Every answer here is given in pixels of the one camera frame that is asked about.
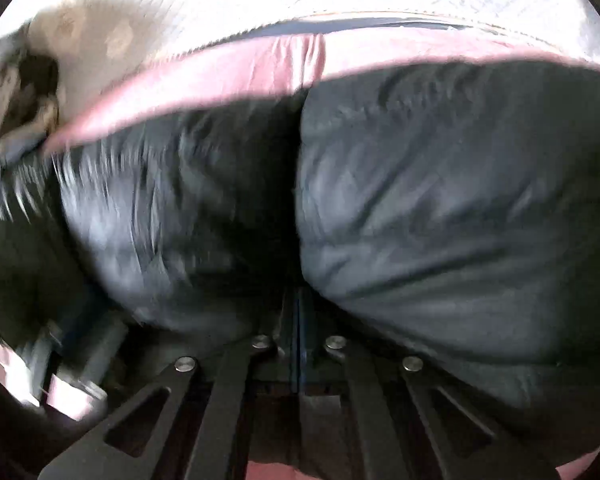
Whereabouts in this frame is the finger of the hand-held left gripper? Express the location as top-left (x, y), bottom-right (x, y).
top-left (60, 307), bottom-right (130, 363)

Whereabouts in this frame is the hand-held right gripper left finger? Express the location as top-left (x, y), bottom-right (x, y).
top-left (39, 286), bottom-right (298, 480)

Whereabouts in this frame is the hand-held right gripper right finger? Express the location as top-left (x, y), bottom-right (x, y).
top-left (298, 286), bottom-right (564, 480)

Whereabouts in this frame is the black puffer jacket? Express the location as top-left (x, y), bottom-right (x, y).
top-left (0, 57), bottom-right (600, 466)

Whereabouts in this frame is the pile of dark clothes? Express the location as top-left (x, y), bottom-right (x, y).
top-left (0, 30), bottom-right (63, 161)

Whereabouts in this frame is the pink fluffy blanket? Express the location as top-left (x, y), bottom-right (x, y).
top-left (0, 12), bottom-right (600, 480)

